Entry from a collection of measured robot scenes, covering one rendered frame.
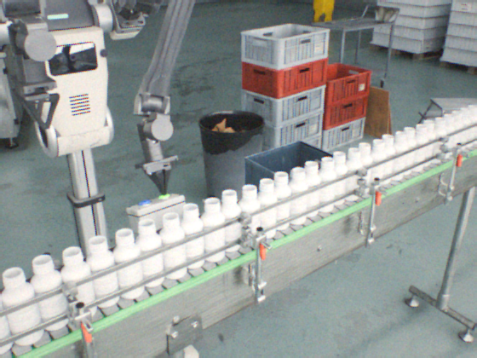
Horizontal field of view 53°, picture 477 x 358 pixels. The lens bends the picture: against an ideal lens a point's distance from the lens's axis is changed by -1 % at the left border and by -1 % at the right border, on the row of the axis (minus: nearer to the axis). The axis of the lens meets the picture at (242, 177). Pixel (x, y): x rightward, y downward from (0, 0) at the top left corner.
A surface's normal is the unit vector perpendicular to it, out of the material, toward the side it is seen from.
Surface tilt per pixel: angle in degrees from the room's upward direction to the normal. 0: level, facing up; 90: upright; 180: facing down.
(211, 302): 90
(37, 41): 90
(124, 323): 90
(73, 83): 90
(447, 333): 0
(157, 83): 100
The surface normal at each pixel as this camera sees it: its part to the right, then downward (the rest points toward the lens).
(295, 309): 0.00, -0.89
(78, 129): 0.61, 0.36
